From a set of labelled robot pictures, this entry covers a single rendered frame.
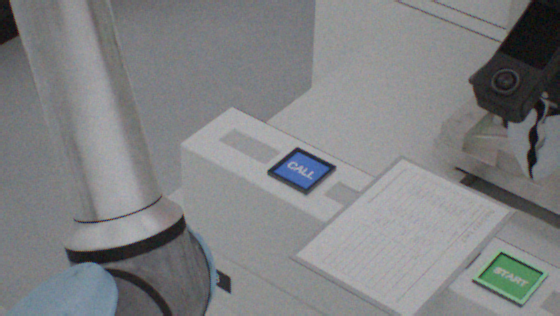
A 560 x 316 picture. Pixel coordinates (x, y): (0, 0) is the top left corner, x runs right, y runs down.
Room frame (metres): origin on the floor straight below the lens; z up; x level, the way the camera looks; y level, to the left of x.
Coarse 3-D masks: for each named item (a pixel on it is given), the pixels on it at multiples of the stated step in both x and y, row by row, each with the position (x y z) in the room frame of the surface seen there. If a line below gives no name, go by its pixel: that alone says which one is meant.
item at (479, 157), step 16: (496, 128) 1.10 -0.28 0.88; (480, 144) 1.07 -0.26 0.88; (496, 144) 1.07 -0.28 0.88; (448, 160) 1.06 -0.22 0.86; (464, 160) 1.05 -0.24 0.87; (480, 160) 1.04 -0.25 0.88; (480, 176) 1.04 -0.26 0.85; (496, 176) 1.02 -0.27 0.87; (512, 176) 1.01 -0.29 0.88; (512, 192) 1.01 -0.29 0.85; (528, 192) 1.00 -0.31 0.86; (544, 192) 0.98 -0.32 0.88
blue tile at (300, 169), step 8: (288, 160) 0.93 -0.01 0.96; (296, 160) 0.93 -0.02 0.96; (304, 160) 0.93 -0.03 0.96; (312, 160) 0.93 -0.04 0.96; (280, 168) 0.91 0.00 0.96; (288, 168) 0.91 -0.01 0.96; (296, 168) 0.91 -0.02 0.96; (304, 168) 0.91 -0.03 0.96; (312, 168) 0.91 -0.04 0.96; (320, 168) 0.91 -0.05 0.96; (328, 168) 0.91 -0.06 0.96; (288, 176) 0.90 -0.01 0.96; (296, 176) 0.90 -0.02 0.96; (304, 176) 0.90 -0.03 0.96; (312, 176) 0.90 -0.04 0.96; (320, 176) 0.90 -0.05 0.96; (304, 184) 0.89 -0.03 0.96
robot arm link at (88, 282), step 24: (96, 264) 0.65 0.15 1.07; (48, 288) 0.64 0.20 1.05; (72, 288) 0.61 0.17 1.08; (96, 288) 0.61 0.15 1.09; (120, 288) 0.64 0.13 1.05; (144, 288) 0.65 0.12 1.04; (24, 312) 0.61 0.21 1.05; (48, 312) 0.58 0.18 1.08; (72, 312) 0.58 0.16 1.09; (96, 312) 0.59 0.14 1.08; (120, 312) 0.60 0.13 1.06; (144, 312) 0.62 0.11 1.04; (168, 312) 0.65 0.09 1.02
